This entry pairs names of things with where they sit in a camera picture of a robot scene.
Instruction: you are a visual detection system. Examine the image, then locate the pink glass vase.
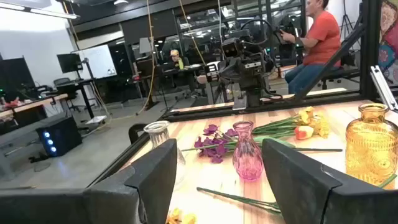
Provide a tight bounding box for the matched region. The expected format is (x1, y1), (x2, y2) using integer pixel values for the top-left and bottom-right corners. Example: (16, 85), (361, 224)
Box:
(232, 120), (264, 182)

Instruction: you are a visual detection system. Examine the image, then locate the black frame clamp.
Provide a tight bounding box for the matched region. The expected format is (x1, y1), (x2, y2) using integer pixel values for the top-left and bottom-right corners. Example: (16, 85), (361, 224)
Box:
(128, 123), (148, 145)

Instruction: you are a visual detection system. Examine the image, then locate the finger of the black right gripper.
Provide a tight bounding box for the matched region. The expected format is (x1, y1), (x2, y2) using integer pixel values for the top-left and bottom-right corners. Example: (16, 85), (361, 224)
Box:
(218, 58), (247, 83)

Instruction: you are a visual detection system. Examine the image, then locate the yellow orange tulip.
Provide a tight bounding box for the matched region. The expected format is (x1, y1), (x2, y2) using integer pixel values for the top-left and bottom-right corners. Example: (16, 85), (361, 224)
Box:
(253, 125), (315, 149)

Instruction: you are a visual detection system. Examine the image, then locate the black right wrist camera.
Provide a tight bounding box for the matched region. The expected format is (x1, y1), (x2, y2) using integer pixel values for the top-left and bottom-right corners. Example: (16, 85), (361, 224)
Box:
(221, 37), (243, 59)

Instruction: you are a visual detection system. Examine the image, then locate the ceiling light panel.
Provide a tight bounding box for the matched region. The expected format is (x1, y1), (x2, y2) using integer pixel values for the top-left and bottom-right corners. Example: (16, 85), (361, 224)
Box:
(0, 0), (80, 20)

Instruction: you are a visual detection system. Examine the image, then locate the clear glass vase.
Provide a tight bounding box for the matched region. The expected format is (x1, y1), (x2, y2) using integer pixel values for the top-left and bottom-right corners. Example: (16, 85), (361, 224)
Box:
(143, 120), (187, 191)

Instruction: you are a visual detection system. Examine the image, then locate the colourful patterned cloth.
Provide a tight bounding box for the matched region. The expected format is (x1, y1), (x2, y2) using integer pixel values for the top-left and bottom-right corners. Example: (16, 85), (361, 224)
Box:
(377, 0), (398, 82)

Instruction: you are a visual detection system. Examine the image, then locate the yellow extension cable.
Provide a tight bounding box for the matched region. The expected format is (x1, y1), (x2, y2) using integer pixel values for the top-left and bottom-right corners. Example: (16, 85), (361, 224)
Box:
(135, 0), (156, 116)
(178, 0), (206, 66)

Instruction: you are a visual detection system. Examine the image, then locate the person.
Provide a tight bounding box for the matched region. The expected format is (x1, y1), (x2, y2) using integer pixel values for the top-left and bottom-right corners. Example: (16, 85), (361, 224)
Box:
(279, 0), (343, 96)
(167, 49), (187, 71)

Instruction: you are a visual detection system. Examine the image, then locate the yellow flower bunch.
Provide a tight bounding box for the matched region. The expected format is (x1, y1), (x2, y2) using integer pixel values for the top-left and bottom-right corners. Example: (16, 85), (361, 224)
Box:
(252, 116), (330, 139)
(252, 106), (317, 134)
(165, 207), (198, 224)

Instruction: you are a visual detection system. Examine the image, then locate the large black monitor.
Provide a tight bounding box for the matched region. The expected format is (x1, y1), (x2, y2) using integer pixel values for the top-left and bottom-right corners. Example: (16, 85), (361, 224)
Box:
(0, 57), (35, 100)

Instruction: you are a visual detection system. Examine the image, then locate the amber glass vase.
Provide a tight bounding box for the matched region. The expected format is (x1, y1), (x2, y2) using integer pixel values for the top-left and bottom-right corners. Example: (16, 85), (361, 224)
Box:
(345, 103), (398, 190)

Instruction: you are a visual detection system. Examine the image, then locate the black computer tower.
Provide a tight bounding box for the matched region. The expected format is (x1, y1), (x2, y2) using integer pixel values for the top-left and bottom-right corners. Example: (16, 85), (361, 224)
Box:
(35, 116), (83, 158)

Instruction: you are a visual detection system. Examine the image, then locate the purple flower bunch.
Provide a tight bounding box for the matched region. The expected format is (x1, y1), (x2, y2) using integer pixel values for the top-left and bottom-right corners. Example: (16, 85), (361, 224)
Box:
(196, 174), (398, 216)
(182, 124), (343, 165)

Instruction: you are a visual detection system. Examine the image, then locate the silver aluminium rail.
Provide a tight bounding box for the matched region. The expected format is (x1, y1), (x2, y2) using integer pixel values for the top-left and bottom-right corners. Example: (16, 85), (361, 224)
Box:
(369, 65), (398, 112)

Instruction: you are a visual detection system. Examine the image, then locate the black monitor on stand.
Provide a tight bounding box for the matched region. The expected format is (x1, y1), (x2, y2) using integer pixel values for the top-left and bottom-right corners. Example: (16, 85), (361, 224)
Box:
(57, 53), (84, 74)

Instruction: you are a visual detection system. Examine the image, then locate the wooden desk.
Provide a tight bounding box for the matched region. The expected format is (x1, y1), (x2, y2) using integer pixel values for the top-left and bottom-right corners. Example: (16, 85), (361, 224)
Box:
(0, 93), (69, 119)

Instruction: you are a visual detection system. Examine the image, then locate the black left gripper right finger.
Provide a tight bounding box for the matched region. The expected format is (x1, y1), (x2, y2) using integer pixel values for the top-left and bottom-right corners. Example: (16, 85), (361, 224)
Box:
(261, 138), (398, 224)

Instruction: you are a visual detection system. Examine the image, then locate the black aluminium table frame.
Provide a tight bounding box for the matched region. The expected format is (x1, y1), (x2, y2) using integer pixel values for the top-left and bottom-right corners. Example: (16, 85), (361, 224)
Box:
(86, 0), (382, 189)

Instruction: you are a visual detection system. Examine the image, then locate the black office chair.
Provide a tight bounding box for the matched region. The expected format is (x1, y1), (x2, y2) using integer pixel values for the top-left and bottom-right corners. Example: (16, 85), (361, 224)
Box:
(52, 77), (82, 113)

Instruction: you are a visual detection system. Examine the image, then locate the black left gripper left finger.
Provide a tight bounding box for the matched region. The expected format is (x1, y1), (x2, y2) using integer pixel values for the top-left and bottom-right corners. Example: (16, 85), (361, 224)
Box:
(0, 138), (178, 224)

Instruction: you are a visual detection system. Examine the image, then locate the whiteboard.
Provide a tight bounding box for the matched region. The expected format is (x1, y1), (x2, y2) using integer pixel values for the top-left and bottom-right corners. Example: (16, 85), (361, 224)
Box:
(72, 44), (118, 80)

